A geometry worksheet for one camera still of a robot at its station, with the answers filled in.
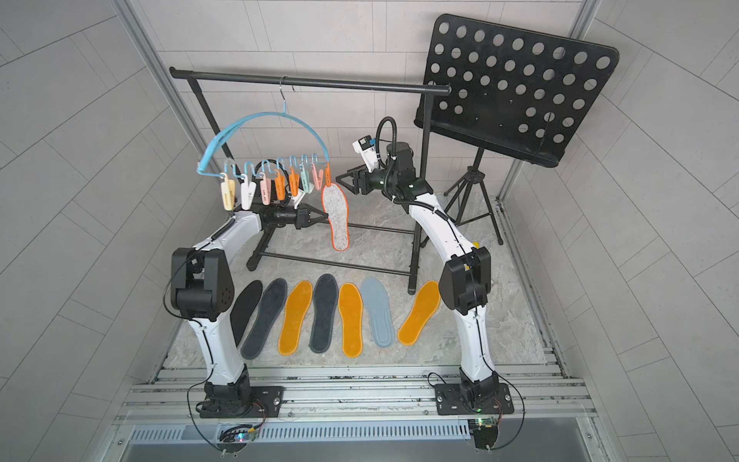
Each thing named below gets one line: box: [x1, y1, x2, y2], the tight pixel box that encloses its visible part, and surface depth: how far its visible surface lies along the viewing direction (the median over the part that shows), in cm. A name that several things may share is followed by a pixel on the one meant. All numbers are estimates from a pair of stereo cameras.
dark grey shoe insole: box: [240, 278, 289, 360], surface depth 88 cm
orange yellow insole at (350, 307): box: [337, 282, 363, 360], surface depth 86 cm
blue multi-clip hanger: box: [197, 76, 332, 211], surface depth 61 cm
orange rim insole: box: [321, 182, 350, 253], surface depth 88 cm
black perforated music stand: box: [413, 13, 620, 246], surface depth 65 cm
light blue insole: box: [359, 276, 396, 349], surface depth 88 cm
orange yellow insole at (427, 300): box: [397, 281, 441, 348], surface depth 87 cm
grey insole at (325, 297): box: [308, 273, 338, 354], surface depth 88 cm
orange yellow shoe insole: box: [277, 280, 313, 358], surface depth 86 cm
